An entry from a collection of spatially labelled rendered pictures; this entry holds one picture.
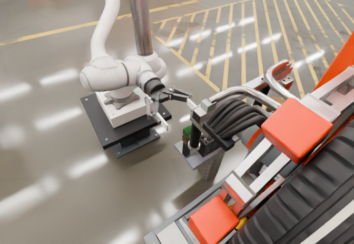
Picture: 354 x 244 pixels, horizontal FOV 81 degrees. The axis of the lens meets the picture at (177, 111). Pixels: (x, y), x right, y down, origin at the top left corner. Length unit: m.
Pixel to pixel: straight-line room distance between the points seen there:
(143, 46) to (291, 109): 1.05
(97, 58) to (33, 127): 1.33
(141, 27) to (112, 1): 0.27
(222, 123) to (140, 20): 0.88
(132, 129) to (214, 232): 1.00
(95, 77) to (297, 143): 0.68
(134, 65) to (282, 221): 0.73
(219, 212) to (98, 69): 0.63
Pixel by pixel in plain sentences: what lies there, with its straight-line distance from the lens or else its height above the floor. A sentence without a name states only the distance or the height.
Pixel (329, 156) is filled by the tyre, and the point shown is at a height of 1.12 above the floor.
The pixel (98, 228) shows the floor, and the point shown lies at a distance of 1.49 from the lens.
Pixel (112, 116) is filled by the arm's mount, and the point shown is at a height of 0.39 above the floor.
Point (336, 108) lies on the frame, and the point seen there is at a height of 1.12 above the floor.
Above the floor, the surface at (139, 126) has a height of 0.30.
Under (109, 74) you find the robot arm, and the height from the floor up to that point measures 0.90.
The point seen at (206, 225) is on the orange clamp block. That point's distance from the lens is 0.53.
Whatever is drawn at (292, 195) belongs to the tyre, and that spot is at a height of 1.06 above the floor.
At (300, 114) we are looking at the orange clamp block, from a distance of 0.38.
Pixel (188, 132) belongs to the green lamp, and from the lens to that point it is 0.92.
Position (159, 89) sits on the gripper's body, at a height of 0.84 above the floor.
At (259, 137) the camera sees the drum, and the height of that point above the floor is 0.89.
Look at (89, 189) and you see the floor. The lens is 1.59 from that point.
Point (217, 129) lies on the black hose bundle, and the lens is 0.52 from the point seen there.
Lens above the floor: 1.39
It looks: 47 degrees down
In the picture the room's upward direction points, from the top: 3 degrees clockwise
